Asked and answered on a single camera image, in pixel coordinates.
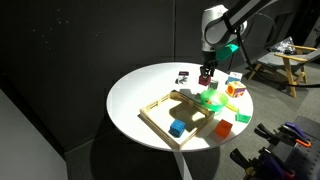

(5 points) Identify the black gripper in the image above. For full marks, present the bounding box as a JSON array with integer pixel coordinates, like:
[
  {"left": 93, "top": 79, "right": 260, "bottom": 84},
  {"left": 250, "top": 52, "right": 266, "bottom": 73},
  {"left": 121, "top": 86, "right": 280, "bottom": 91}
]
[{"left": 198, "top": 50, "right": 218, "bottom": 80}]

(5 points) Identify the dark red object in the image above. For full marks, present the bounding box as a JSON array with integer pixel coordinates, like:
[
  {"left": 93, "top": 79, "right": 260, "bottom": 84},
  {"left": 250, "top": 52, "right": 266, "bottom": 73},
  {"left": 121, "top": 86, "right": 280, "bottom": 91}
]
[{"left": 198, "top": 74, "right": 212, "bottom": 87}]

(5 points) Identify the green block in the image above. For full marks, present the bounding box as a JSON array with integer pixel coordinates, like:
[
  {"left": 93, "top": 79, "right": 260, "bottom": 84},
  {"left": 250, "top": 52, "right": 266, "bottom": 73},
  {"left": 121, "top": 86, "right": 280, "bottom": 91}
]
[{"left": 234, "top": 111, "right": 252, "bottom": 124}]

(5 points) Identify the orange block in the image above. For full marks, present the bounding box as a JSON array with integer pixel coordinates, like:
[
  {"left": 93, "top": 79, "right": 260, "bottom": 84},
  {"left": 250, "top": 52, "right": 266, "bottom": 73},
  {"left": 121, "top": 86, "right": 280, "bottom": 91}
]
[{"left": 213, "top": 118, "right": 234, "bottom": 139}]

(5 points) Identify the blue block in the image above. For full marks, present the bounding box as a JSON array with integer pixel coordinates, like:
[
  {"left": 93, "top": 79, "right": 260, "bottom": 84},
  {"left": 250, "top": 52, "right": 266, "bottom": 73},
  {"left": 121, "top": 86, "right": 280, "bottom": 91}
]
[{"left": 167, "top": 118, "right": 187, "bottom": 139}]

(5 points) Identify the wooden crate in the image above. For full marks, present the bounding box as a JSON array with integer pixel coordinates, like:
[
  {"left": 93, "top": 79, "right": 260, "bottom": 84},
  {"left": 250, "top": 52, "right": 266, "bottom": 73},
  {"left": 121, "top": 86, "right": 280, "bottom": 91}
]
[{"left": 138, "top": 90, "right": 217, "bottom": 151}]

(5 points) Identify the grey translucent cube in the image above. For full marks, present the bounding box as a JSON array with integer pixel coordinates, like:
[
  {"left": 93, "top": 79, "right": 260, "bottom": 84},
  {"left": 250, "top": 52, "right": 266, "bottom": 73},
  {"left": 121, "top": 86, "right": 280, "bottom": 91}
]
[{"left": 208, "top": 79, "right": 220, "bottom": 91}]

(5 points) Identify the yellow black checkered cube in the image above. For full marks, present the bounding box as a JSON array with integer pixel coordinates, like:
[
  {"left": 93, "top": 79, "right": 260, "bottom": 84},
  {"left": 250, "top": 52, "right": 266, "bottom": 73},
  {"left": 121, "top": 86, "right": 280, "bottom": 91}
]
[{"left": 174, "top": 70, "right": 191, "bottom": 85}]

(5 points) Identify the green plastic bowl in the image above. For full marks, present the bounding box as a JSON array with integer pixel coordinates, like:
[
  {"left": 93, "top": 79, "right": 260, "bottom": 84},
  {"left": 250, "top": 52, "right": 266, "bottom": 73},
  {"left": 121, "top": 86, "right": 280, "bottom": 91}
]
[{"left": 199, "top": 88, "right": 230, "bottom": 114}]

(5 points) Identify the colourful picture cube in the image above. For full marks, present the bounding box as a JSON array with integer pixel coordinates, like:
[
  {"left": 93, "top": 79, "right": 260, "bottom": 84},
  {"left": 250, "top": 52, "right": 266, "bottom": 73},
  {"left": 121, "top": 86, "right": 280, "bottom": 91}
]
[{"left": 225, "top": 81, "right": 247, "bottom": 99}]

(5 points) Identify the yellow banana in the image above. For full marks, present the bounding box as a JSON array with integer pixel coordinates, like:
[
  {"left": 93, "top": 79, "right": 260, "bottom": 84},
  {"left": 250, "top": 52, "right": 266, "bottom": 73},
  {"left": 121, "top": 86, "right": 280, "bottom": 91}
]
[{"left": 226, "top": 102, "right": 240, "bottom": 113}]

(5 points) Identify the clear plastic bag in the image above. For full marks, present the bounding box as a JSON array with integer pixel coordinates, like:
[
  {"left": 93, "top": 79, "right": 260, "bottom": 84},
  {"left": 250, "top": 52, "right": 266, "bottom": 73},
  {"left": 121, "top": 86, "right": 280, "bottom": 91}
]
[{"left": 269, "top": 36, "right": 297, "bottom": 55}]

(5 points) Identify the wooden armchair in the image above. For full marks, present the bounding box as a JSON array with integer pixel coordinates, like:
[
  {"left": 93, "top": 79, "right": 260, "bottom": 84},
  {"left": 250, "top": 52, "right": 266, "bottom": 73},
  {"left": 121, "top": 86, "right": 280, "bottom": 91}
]
[{"left": 247, "top": 43, "right": 320, "bottom": 100}]

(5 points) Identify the black purple clamp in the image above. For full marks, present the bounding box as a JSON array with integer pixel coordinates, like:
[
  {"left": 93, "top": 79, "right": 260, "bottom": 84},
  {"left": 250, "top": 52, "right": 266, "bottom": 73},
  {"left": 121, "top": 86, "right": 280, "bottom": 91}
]
[{"left": 229, "top": 147, "right": 298, "bottom": 180}]

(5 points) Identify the grey perforated metal board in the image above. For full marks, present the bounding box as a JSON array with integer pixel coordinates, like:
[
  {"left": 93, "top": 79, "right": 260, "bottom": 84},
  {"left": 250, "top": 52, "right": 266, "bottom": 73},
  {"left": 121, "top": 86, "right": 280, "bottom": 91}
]
[{"left": 284, "top": 115, "right": 320, "bottom": 180}]

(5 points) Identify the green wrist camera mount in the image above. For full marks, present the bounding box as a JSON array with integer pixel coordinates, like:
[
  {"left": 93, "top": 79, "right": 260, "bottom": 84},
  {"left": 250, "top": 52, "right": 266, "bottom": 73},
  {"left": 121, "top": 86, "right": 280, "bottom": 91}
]
[{"left": 215, "top": 42, "right": 240, "bottom": 62}]

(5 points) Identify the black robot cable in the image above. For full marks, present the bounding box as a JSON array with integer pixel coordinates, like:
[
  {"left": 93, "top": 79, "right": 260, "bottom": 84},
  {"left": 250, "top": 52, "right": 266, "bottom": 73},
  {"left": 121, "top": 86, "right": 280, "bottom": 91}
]
[{"left": 223, "top": 11, "right": 320, "bottom": 90}]

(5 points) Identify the white table pedestal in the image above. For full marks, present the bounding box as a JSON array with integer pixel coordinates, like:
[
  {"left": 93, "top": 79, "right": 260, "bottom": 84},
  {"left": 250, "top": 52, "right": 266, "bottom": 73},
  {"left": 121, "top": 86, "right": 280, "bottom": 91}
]
[{"left": 172, "top": 150, "right": 195, "bottom": 180}]

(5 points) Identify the purple orange handled clamp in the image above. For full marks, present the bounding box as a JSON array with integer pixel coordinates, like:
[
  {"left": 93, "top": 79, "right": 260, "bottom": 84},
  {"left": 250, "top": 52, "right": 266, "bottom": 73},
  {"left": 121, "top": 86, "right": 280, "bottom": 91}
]
[{"left": 254, "top": 121, "right": 313, "bottom": 149}]

